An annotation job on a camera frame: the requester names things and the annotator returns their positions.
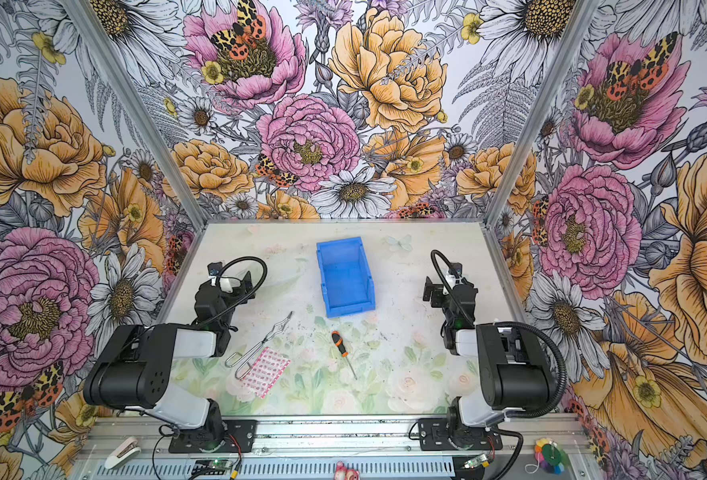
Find orange black screwdriver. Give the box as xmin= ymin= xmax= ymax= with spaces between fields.
xmin=331 ymin=331 xmax=357 ymax=379

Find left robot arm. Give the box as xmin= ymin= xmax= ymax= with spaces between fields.
xmin=83 ymin=256 xmax=269 ymax=452

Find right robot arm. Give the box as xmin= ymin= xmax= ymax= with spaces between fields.
xmin=417 ymin=249 xmax=567 ymax=451

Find blue plastic bin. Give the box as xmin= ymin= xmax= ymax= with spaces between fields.
xmin=317 ymin=237 xmax=375 ymax=318

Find pink patterned card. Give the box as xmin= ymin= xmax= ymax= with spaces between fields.
xmin=242 ymin=347 xmax=291 ymax=399

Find right circuit board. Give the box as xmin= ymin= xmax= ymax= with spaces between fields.
xmin=463 ymin=453 xmax=491 ymax=470

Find small green circuit board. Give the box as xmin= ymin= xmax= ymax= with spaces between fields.
xmin=192 ymin=459 xmax=235 ymax=478

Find colourful round toy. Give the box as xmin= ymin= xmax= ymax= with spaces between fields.
xmin=533 ymin=437 xmax=571 ymax=475

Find white stapler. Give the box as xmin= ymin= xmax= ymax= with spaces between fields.
xmin=104 ymin=437 xmax=142 ymax=470

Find pink small object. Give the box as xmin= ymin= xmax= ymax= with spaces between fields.
xmin=333 ymin=461 xmax=359 ymax=480

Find metal wire tongs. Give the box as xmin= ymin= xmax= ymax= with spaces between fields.
xmin=225 ymin=311 xmax=294 ymax=381

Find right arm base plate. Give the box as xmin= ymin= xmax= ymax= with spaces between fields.
xmin=411 ymin=417 xmax=503 ymax=451

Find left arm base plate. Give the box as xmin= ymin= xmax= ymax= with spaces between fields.
xmin=169 ymin=419 xmax=259 ymax=454

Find aluminium front rail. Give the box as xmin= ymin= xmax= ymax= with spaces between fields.
xmin=72 ymin=413 xmax=603 ymax=479

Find right aluminium frame post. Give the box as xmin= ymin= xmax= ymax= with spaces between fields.
xmin=483 ymin=0 xmax=599 ymax=227

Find aluminium frame post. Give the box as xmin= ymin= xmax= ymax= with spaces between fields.
xmin=483 ymin=0 xmax=599 ymax=227
xmin=64 ymin=1 xmax=208 ymax=233

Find left aluminium frame post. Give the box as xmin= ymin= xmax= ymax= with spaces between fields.
xmin=64 ymin=1 xmax=208 ymax=233

